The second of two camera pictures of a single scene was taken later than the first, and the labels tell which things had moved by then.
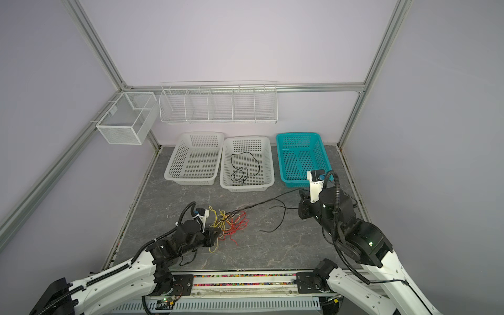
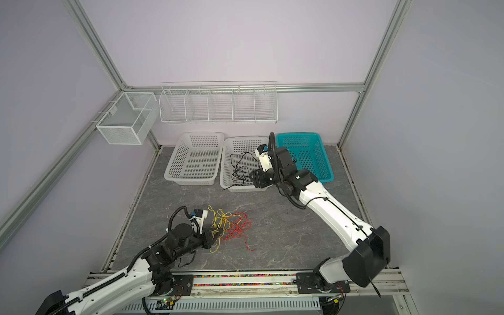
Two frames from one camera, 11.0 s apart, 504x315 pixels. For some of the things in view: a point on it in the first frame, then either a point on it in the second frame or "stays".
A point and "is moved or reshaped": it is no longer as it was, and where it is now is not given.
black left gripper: (210, 238) stays
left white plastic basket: (196, 159) stays
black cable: (278, 207) is moved or reshaped
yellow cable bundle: (224, 220) stays
